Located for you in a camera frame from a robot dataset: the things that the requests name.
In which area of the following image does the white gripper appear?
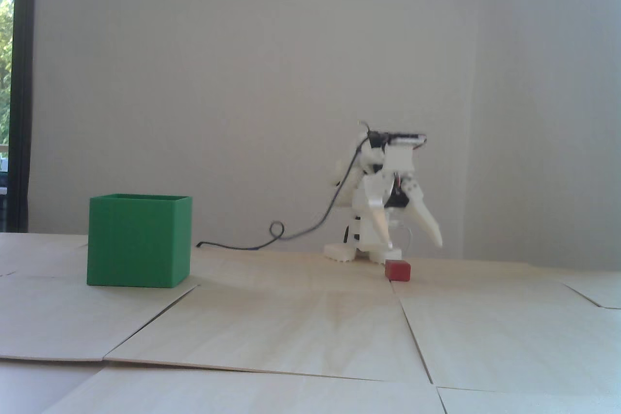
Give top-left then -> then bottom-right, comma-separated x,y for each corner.
353,172 -> 443,249

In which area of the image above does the red block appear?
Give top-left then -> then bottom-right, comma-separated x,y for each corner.
385,260 -> 412,282

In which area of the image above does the green open box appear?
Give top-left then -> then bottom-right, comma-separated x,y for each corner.
86,194 -> 193,288

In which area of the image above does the white power cable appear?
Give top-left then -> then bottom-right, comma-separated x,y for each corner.
391,222 -> 413,257

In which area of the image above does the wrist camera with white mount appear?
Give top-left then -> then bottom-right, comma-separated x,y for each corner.
368,131 -> 428,174

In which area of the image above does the black camera cable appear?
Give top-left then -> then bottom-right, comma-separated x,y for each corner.
196,128 -> 384,252

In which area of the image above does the dark window frame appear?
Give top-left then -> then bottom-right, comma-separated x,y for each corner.
11,0 -> 38,233

